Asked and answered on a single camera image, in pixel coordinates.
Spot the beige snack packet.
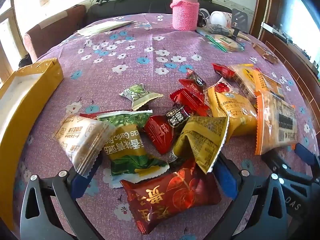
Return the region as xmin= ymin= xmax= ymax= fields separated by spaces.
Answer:
xmin=54 ymin=114 xmax=117 ymax=176

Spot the wooden glass door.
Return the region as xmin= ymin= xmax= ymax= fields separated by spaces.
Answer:
xmin=0 ymin=0 xmax=28 ymax=83

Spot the white printed cup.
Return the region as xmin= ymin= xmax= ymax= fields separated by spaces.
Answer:
xmin=210 ymin=10 xmax=233 ymax=28

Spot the pink thermos with knitted sleeve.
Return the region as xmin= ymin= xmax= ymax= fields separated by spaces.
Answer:
xmin=170 ymin=0 xmax=200 ymax=30

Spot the yellow cardboard box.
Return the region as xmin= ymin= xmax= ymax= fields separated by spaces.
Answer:
xmin=0 ymin=57 xmax=64 ymax=233

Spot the black sofa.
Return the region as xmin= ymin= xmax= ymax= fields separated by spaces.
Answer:
xmin=86 ymin=0 xmax=225 ymax=25

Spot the pale yellow snack packet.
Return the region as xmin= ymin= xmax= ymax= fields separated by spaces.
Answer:
xmin=230 ymin=64 xmax=258 ymax=100

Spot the reddish brown armchair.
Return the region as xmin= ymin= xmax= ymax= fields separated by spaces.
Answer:
xmin=24 ymin=4 xmax=87 ymax=58

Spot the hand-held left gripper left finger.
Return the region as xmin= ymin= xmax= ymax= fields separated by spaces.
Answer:
xmin=20 ymin=153 xmax=103 ymax=240

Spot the crinkled red snack packet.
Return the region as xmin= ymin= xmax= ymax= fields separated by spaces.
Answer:
xmin=169 ymin=89 xmax=210 ymax=117

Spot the red packet with dark label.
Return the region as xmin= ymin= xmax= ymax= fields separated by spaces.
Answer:
xmin=144 ymin=107 xmax=192 ymax=155
xmin=179 ymin=70 xmax=208 ymax=94

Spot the green round cracker packet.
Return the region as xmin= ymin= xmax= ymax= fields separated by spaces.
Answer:
xmin=205 ymin=34 xmax=245 ymax=53

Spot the yellow cracker packet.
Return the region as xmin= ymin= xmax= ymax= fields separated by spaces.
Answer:
xmin=207 ymin=85 xmax=258 ymax=137

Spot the purple floral tablecloth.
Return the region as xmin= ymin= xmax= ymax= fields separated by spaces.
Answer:
xmin=12 ymin=12 xmax=320 ymax=240

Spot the small green white packet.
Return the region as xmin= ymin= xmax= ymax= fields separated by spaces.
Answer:
xmin=119 ymin=83 xmax=163 ymax=111

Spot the clear packet with orange edge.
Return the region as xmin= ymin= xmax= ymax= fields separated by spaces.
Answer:
xmin=254 ymin=90 xmax=298 ymax=155

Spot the olive gold snack packet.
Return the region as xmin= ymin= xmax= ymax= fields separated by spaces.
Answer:
xmin=172 ymin=115 xmax=230 ymax=174

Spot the plain red snack packet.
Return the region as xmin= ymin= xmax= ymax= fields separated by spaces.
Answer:
xmin=212 ymin=63 xmax=236 ymax=79

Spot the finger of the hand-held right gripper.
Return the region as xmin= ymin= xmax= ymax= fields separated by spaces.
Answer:
xmin=261 ymin=151 xmax=313 ymax=188
xmin=294 ymin=142 xmax=320 ymax=178

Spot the black stand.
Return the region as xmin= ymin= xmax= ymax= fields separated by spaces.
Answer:
xmin=230 ymin=8 xmax=248 ymax=40

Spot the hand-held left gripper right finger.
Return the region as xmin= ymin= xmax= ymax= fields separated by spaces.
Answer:
xmin=214 ymin=152 xmax=299 ymax=240

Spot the green pea snack packet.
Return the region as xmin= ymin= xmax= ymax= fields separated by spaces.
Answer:
xmin=97 ymin=109 xmax=170 ymax=188

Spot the orange yellow snack packet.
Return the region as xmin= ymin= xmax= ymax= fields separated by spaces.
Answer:
xmin=252 ymin=67 xmax=285 ymax=97

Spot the brown candy bar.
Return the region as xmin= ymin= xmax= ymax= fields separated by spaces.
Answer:
xmin=252 ymin=42 xmax=278 ymax=64

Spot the large red gold packet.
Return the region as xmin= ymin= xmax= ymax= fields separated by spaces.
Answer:
xmin=120 ymin=158 xmax=222 ymax=235

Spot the black bag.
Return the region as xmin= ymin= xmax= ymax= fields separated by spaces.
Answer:
xmin=19 ymin=56 xmax=33 ymax=68

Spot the wooden display cabinet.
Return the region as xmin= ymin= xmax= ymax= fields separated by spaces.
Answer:
xmin=250 ymin=0 xmax=320 ymax=80

